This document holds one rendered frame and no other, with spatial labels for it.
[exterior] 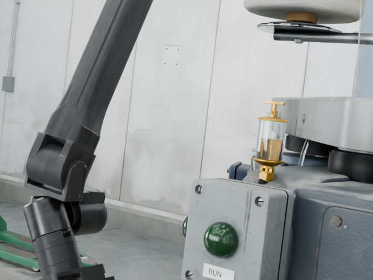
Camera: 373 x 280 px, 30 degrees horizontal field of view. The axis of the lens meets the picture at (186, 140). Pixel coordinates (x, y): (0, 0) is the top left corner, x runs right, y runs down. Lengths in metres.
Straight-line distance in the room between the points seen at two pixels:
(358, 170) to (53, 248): 0.45
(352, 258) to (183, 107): 6.47
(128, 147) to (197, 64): 1.21
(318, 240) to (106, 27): 0.52
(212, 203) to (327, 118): 0.23
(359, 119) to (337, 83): 5.53
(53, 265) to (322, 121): 0.41
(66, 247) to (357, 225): 0.49
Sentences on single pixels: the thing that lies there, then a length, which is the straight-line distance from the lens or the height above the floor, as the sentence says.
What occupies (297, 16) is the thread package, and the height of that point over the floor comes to 1.52.
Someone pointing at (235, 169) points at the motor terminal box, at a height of 1.30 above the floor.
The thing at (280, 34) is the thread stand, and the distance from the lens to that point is 0.99.
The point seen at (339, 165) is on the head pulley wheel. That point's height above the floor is 1.35.
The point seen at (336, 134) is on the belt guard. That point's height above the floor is 1.38.
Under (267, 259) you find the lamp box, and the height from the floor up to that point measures 1.28.
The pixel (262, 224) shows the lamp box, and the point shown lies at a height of 1.30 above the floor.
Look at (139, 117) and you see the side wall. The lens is 7.36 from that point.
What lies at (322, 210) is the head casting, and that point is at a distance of 0.59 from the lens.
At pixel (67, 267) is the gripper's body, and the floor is 1.16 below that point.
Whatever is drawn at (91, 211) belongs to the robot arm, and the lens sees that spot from 1.02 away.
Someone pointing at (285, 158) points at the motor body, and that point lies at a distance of 1.07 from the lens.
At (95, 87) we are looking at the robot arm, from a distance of 0.97.
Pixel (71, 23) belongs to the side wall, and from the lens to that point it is 8.16.
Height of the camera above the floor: 1.39
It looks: 3 degrees down
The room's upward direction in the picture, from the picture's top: 6 degrees clockwise
